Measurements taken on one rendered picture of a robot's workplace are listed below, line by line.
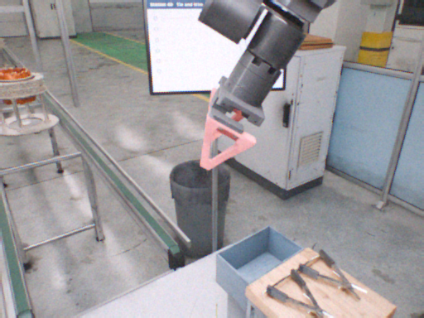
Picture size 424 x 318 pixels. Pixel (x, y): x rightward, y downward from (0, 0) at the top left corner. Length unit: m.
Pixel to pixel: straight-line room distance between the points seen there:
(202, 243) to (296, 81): 1.29
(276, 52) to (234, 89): 0.07
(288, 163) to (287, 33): 2.37
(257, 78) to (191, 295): 0.77
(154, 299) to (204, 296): 0.14
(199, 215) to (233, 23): 1.73
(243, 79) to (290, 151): 2.30
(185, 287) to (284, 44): 0.83
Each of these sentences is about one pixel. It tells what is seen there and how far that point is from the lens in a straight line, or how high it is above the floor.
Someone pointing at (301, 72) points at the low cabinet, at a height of 1.07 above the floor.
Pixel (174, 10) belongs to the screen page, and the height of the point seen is 1.52.
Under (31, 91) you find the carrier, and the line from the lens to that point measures 2.35.
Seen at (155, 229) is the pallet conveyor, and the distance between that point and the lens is 1.34.
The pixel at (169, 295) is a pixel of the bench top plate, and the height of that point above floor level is 0.78.
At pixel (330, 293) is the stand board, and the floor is 1.07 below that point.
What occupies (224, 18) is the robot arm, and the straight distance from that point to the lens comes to 0.42.
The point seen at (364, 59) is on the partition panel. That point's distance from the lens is 2.90.
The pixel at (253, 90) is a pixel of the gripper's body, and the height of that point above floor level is 1.47.
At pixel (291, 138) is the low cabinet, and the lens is 2.67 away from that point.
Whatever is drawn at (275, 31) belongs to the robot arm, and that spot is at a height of 1.54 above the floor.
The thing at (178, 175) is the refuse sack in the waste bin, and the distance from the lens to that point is 2.23.
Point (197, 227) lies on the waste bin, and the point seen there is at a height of 0.27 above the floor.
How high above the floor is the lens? 1.58
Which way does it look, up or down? 26 degrees down
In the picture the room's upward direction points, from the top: straight up
